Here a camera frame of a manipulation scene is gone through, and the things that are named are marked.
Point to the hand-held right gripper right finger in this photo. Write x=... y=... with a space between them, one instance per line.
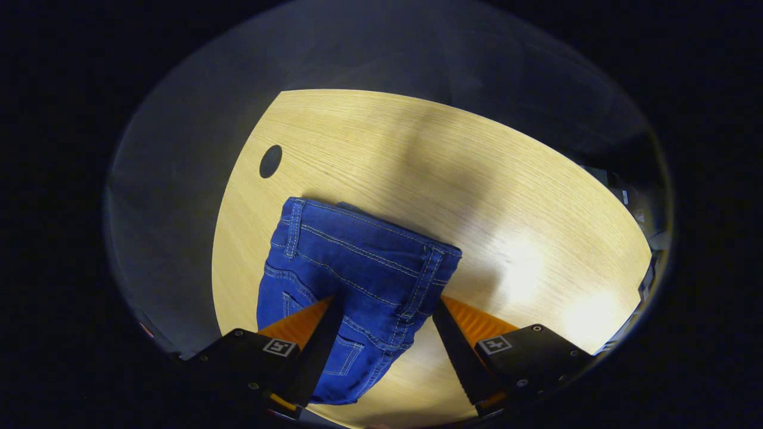
x=456 y=351

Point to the blue denim jeans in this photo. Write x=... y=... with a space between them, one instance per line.
x=346 y=268

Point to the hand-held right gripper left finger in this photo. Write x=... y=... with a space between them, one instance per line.
x=319 y=351

